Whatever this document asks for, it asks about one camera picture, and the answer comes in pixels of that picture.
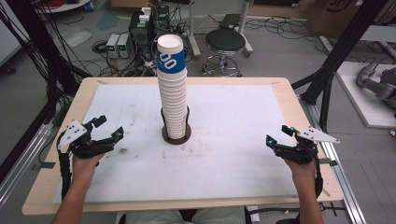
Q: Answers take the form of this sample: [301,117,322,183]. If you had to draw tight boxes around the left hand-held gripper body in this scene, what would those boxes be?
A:
[56,119,115,161]

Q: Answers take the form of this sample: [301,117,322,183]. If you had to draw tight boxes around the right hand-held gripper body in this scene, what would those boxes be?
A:
[275,125,341,166]

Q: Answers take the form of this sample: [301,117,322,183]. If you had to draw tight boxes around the brown base wire cup holder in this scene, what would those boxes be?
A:
[160,105,192,146]

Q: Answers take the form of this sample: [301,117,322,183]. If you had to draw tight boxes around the stack of white paper cups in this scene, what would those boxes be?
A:
[157,68,189,140]

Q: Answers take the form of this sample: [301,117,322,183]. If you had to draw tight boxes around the person's right hand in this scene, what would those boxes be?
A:
[284,158,318,188]

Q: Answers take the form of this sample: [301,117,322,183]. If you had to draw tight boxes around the person's left hand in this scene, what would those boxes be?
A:
[71,152,106,189]

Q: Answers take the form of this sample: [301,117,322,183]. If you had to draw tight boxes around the black tape strip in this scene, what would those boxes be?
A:
[318,157,339,168]
[30,161,57,172]

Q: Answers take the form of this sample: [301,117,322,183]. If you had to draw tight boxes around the white table mat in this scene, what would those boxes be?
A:
[52,83,300,205]

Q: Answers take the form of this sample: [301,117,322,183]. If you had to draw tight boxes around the white floor board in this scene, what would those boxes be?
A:
[335,61,396,130]

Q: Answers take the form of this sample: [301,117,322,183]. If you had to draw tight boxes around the grey power supply unit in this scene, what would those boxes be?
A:
[106,33,120,60]
[117,33,133,60]

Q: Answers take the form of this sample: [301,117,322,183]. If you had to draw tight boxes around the person's light trousers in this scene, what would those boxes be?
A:
[123,206,248,224]

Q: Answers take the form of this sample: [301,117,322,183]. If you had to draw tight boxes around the black computer tower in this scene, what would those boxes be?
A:
[155,4,171,35]
[128,10,157,61]

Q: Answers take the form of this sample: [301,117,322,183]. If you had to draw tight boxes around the grey desk leg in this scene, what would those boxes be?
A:
[186,0,203,61]
[236,0,254,59]

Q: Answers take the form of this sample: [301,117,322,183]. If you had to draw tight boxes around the black round stool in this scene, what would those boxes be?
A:
[202,28,247,77]

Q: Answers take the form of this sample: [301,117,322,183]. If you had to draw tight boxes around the white power adapter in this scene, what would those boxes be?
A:
[138,6,153,22]

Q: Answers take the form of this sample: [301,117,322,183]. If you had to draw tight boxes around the printed cardboard box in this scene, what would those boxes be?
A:
[305,0,366,39]

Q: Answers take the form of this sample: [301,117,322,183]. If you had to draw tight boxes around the round white table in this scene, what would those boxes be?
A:
[36,0,92,14]

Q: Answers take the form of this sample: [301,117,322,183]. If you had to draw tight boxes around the open cardboard box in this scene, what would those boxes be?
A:
[109,0,151,8]

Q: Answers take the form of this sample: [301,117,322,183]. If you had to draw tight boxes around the black flat floor device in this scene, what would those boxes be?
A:
[219,13,243,31]

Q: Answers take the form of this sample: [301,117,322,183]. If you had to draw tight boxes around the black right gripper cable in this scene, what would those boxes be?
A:
[312,154,325,199]

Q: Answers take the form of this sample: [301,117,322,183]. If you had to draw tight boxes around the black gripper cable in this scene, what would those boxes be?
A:
[312,154,325,199]
[55,136,74,202]

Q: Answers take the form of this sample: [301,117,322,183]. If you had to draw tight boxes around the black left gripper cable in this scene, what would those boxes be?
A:
[55,136,74,202]

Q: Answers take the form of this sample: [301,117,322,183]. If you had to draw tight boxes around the aluminium rail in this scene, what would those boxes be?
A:
[299,95,368,224]
[0,123,54,210]

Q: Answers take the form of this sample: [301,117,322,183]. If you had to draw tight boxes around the black metal frame post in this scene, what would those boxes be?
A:
[4,0,92,124]
[291,0,389,134]

